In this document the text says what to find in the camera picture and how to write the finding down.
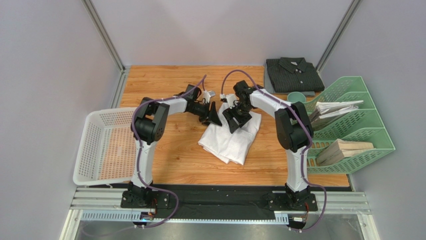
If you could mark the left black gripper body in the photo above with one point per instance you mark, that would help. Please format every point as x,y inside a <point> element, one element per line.
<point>203,111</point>

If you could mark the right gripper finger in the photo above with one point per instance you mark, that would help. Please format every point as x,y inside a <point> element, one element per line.
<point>241,120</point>
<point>231,119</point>

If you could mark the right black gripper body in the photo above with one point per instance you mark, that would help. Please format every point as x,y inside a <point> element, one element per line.
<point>237,115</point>

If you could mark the white long sleeve shirt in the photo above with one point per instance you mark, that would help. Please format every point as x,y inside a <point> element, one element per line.
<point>227,146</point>

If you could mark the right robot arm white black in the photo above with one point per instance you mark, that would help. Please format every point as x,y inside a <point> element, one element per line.
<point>293,129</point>

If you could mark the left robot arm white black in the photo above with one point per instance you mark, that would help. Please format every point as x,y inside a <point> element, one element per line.
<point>148,125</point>

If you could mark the stack of white papers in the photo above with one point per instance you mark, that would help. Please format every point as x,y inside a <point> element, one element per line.
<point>327,112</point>

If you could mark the brown paper stack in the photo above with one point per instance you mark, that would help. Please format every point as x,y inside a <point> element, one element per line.
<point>341,149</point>

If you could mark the folded grey shirt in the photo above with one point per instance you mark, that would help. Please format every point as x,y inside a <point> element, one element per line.
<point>267,84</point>

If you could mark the green cup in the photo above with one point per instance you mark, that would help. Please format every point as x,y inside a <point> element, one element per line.
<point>294,97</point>

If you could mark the folded dark striped shirt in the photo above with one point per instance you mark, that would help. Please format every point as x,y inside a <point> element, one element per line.
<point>293,74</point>

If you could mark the white plastic basket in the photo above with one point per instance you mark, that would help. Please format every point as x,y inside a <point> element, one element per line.
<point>107,148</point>

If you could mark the green file organizer rack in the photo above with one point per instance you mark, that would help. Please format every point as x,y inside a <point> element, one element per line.
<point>362,125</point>

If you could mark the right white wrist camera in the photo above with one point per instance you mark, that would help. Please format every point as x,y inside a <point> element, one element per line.
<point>230,99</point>

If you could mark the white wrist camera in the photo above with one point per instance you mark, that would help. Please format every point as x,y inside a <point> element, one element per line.
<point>207,95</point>
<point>230,99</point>

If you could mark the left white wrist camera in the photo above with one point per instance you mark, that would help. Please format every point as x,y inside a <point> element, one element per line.
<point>207,95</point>

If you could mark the aluminium frame rail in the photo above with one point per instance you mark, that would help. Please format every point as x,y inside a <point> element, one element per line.
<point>98,23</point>

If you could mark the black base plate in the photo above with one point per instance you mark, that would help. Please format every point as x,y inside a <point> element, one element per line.
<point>216,202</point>

